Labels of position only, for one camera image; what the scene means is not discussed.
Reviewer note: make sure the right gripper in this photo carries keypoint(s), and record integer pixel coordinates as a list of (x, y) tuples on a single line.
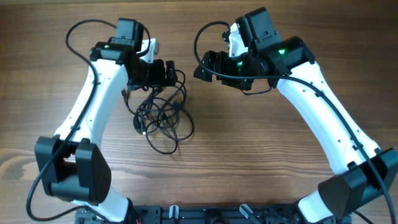
[(222, 58)]

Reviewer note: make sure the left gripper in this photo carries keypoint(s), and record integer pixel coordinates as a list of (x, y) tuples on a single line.
[(158, 79)]

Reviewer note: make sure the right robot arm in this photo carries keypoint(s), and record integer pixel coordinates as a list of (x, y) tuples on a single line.
[(362, 171)]

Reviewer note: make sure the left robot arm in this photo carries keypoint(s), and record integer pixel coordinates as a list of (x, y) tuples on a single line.
[(71, 165)]

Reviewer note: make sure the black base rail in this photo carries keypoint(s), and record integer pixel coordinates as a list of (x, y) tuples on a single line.
[(269, 214)]

